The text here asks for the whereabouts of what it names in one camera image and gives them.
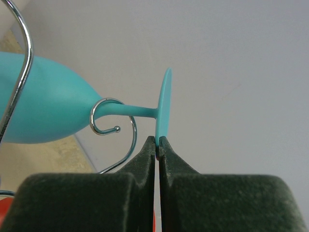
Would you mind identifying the blue plastic wine glass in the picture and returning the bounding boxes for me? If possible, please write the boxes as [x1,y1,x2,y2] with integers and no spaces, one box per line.
[4,57,172,144]

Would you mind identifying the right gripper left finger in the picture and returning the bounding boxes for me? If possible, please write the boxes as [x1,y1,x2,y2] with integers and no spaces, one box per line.
[0,136,155,232]

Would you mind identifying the chrome wine glass rack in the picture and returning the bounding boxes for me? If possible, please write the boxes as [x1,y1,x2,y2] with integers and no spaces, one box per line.
[0,0,138,196]

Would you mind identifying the red plastic wine glass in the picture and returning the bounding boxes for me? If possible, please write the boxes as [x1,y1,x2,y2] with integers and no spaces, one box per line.
[0,197,13,224]

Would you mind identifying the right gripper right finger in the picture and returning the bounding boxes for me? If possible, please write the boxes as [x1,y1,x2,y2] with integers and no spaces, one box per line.
[158,137,308,232]

